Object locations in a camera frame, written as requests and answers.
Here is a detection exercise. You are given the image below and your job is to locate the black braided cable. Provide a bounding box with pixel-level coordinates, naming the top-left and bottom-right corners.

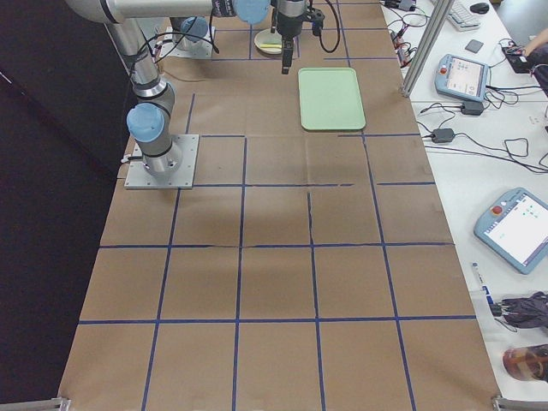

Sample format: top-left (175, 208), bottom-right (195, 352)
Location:
top-left (314, 0), bottom-right (343, 53)

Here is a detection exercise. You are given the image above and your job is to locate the black power adapter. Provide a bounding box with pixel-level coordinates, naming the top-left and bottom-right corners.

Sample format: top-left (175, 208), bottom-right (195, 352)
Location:
top-left (460, 101), bottom-right (485, 116)
top-left (431, 128), bottom-right (456, 144)

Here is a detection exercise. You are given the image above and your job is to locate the brown paper table cover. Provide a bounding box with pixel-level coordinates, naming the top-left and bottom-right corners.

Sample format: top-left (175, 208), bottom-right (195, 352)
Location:
top-left (59, 1), bottom-right (497, 410)

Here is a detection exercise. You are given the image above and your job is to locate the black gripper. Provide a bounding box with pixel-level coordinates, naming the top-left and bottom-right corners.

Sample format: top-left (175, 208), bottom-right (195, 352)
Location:
top-left (273, 0), bottom-right (305, 75)

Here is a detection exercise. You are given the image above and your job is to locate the near teach pendant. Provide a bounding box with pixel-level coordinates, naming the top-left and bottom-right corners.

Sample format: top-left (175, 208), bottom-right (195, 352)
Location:
top-left (474, 188), bottom-right (547, 275)

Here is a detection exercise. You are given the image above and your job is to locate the aluminium frame post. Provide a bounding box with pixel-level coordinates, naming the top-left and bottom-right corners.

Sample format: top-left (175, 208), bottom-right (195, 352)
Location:
top-left (400, 0), bottom-right (454, 98)

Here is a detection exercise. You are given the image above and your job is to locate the light green tray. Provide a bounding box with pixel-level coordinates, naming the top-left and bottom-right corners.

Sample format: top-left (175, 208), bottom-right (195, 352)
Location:
top-left (298, 68), bottom-right (366, 131)

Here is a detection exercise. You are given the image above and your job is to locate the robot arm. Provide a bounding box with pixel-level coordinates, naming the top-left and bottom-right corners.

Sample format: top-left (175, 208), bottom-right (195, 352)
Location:
top-left (170, 16), bottom-right (212, 59)
top-left (67, 1), bottom-right (308, 177)

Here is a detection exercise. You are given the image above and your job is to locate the white round plate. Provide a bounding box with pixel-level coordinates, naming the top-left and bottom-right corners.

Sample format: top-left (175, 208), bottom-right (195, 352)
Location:
top-left (253, 29), bottom-right (282, 55)

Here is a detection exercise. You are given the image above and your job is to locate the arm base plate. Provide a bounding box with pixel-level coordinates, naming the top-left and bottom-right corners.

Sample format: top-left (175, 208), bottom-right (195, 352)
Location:
top-left (124, 134), bottom-right (200, 189)
top-left (158, 27), bottom-right (213, 59)

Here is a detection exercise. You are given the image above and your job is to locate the far teach pendant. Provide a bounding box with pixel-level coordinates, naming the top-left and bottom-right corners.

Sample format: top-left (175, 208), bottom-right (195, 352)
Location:
top-left (434, 54), bottom-right (489, 103)

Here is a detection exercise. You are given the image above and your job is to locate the teach pendant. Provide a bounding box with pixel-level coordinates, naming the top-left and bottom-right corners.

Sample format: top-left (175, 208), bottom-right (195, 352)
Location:
top-left (434, 54), bottom-right (489, 103)
top-left (474, 188), bottom-right (547, 275)

